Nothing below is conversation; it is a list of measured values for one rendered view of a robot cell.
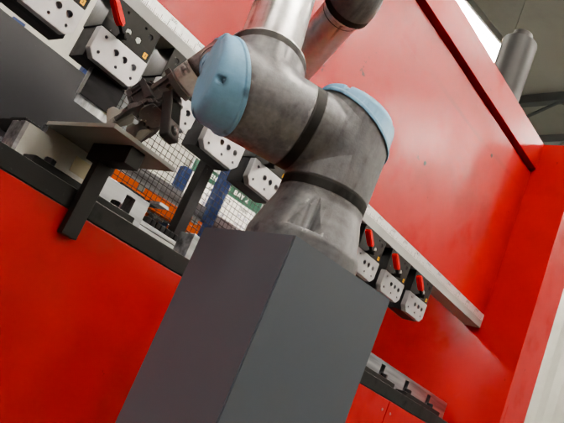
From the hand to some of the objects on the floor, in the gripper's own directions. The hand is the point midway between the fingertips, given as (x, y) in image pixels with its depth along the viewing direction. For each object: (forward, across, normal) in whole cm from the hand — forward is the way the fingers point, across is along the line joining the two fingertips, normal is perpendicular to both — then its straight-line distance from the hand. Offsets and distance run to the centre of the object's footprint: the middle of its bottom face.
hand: (112, 141), depth 162 cm
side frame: (+67, -227, +78) cm, 249 cm away
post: (+120, -111, +15) cm, 164 cm away
